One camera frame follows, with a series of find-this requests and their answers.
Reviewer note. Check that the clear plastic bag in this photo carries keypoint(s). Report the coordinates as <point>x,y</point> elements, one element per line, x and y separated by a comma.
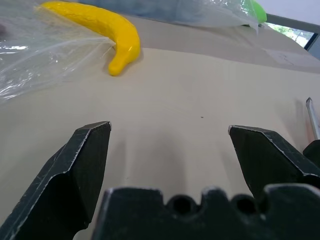
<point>37,62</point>

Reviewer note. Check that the blue item in bag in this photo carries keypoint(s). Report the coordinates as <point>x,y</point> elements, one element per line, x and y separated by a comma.
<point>155,8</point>

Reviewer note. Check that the dark window frame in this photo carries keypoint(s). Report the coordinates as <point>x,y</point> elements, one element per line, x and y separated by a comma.
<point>287,22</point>

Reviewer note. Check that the flat green plastic piece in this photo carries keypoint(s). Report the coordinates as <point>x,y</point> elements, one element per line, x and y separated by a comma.
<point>260,12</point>

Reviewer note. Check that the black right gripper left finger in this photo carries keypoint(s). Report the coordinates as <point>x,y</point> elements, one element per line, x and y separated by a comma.
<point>75,180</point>

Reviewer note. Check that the yellow toy banana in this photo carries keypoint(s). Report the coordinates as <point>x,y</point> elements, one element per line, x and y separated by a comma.
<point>120,32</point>

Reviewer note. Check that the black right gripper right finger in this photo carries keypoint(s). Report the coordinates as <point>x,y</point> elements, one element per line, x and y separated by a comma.
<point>265,160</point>

